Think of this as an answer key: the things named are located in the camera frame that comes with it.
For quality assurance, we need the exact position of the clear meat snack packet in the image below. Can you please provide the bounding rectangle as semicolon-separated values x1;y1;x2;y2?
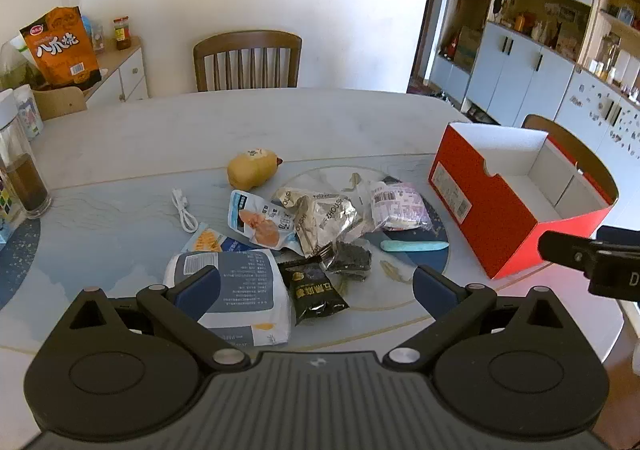
228;190;303;251

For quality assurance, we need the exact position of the blue printed table mat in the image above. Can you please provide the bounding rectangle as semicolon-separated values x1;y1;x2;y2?
0;153;621;356

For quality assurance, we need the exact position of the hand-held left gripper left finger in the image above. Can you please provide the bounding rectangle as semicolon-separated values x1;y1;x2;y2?
68;266;251;372

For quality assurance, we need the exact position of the large white grey bag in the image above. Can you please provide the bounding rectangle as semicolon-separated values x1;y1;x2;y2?
163;249;292;347

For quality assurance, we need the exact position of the pink white barcode packet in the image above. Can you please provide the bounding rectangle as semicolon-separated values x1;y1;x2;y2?
367;180;432;232

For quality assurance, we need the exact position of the orange snack bag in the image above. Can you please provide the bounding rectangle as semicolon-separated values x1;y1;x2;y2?
20;6;103;90

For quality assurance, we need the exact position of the clear plastic bag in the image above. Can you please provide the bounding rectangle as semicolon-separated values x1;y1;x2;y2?
0;37;41;91

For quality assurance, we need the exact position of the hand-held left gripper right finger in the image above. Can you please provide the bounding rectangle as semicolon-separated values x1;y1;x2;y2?
384;266;571;375

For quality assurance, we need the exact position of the glass tumbler with dark liquid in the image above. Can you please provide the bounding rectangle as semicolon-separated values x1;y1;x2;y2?
0;89;52;220

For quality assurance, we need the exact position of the red floor item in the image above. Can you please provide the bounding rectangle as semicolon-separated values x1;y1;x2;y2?
440;32;461;61

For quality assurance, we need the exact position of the yellow plush toy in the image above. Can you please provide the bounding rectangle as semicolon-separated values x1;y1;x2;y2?
227;148;284;191

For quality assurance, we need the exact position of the white USB cable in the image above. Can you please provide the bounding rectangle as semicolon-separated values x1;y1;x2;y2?
171;188;199;233

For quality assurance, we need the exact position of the black snack packet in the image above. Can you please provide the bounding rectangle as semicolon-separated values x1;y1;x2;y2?
277;260;350;326

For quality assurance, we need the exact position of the dark dried food packet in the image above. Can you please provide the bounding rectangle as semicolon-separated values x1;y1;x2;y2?
320;240;373;281

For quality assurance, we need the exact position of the yellow blue packet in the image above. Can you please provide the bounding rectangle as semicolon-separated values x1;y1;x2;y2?
181;222;256;256

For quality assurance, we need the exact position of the colourful printed box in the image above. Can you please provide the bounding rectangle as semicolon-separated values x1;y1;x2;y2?
0;170;26;243

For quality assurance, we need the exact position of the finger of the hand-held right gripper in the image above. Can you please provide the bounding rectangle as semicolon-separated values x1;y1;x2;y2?
538;230;601;277

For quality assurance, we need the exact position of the white printed cup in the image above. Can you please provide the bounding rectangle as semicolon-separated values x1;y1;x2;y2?
14;84;45;141

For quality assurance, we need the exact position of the teal stick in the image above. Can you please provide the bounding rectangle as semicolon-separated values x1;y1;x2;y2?
380;240;450;255

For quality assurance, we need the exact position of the grey wall cabinet unit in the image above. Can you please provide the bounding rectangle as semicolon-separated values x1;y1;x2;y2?
425;0;640;191

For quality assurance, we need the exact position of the silver foil packet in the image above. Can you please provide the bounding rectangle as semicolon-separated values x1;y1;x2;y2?
272;186;371;268

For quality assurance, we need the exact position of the wooden slat-back chair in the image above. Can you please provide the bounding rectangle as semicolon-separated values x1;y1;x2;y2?
193;30;303;93
520;114;620;206

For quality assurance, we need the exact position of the red capped sauce bottle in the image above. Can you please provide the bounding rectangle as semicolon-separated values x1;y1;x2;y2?
113;17;132;51

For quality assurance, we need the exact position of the brown cardboard carton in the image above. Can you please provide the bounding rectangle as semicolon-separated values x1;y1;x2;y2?
452;25;483;71

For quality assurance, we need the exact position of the red cardboard box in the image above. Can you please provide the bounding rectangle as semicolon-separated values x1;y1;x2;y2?
428;121;619;280

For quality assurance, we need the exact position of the white sideboard cabinet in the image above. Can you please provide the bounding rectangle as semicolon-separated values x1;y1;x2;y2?
82;37;150;108

